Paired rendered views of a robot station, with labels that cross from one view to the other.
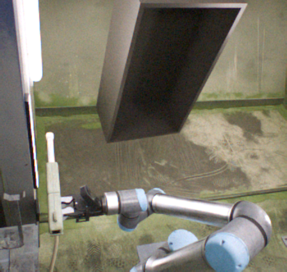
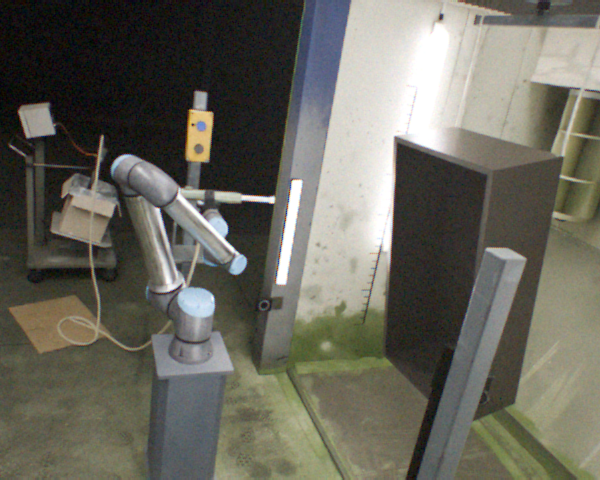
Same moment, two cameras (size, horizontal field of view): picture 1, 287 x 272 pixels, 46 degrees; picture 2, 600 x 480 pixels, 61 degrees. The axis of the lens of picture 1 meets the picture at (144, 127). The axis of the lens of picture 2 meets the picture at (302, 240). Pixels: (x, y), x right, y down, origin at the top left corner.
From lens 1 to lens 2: 2.49 m
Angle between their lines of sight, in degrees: 76
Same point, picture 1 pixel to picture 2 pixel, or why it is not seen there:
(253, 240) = (129, 161)
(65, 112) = not seen: hidden behind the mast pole
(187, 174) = not seen: outside the picture
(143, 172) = (402, 461)
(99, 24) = (578, 304)
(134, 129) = (423, 375)
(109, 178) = (370, 422)
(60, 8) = (549, 262)
